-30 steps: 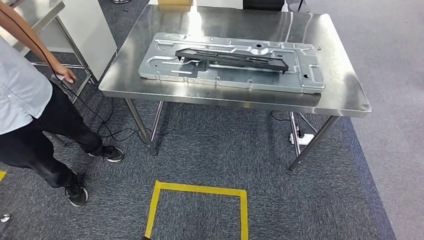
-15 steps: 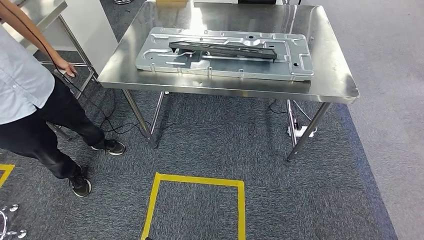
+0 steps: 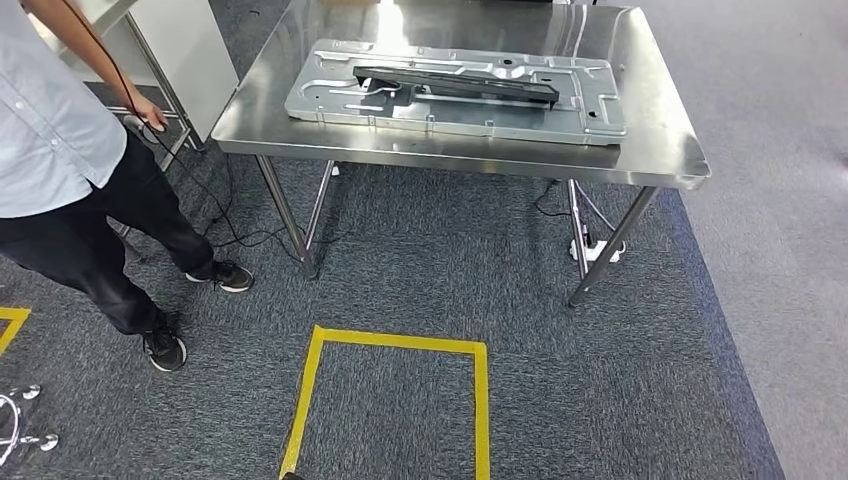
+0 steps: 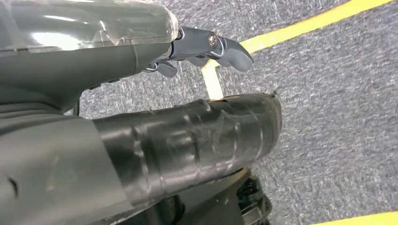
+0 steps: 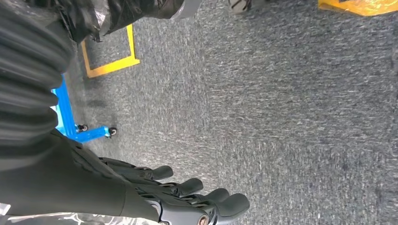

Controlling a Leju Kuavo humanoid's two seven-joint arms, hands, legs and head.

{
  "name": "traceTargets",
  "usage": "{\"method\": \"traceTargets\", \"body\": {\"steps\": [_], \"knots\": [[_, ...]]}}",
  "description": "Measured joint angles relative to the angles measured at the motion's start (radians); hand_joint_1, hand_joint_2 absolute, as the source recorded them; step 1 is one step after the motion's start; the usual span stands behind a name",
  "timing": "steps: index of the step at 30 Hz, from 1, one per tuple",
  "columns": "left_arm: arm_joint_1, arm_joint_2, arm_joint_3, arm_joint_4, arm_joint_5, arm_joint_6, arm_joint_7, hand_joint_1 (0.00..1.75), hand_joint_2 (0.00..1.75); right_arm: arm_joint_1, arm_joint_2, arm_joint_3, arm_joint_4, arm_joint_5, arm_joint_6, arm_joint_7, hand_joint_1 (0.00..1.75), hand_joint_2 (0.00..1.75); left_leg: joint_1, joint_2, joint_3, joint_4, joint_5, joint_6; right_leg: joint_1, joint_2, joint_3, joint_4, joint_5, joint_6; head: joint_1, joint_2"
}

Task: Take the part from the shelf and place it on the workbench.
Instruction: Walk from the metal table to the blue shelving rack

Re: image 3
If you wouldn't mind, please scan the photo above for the person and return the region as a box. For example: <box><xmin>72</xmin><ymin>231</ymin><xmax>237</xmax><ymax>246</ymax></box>
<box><xmin>0</xmin><ymin>0</ymin><xmax>255</xmax><ymax>374</ymax></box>

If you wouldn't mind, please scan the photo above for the stamped silver metal panel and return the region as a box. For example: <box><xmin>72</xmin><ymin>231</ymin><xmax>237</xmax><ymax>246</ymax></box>
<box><xmin>284</xmin><ymin>38</ymin><xmax>627</xmax><ymax>147</ymax></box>

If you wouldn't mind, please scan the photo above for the handheld grey button controller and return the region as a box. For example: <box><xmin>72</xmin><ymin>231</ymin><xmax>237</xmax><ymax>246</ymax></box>
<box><xmin>122</xmin><ymin>113</ymin><xmax>162</xmax><ymax>145</ymax></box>

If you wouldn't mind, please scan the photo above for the person's left hand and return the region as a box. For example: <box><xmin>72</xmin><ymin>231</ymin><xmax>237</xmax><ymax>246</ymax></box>
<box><xmin>129</xmin><ymin>92</ymin><xmax>169</xmax><ymax>132</ymax></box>

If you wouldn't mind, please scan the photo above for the small stainless steel table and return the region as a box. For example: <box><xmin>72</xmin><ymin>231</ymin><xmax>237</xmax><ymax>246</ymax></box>
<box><xmin>26</xmin><ymin>0</ymin><xmax>205</xmax><ymax>157</ymax></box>

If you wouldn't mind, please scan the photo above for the stainless steel workbench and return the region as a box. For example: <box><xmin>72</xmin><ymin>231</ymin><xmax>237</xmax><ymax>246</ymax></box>
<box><xmin>210</xmin><ymin>0</ymin><xmax>712</xmax><ymax>309</ymax></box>

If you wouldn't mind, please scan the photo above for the black plastic plate bracket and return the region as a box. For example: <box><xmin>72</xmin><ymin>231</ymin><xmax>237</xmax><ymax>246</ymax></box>
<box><xmin>352</xmin><ymin>64</ymin><xmax>561</xmax><ymax>111</ymax></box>

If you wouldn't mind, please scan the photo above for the black round stool chrome base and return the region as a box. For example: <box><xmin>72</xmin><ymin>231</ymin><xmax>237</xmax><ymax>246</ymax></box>
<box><xmin>0</xmin><ymin>384</ymin><xmax>60</xmax><ymax>468</ymax></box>

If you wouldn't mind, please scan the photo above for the black controller cable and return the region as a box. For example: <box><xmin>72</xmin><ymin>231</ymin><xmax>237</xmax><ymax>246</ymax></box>
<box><xmin>59</xmin><ymin>0</ymin><xmax>313</xmax><ymax>266</ymax></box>

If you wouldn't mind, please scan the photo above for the black power cable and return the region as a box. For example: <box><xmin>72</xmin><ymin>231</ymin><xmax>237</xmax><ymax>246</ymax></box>
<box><xmin>533</xmin><ymin>178</ymin><xmax>572</xmax><ymax>220</ymax></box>

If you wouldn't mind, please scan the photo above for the white cabinet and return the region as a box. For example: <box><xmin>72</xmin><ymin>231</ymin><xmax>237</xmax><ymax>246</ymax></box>
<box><xmin>26</xmin><ymin>0</ymin><xmax>240</xmax><ymax>144</ymax></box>

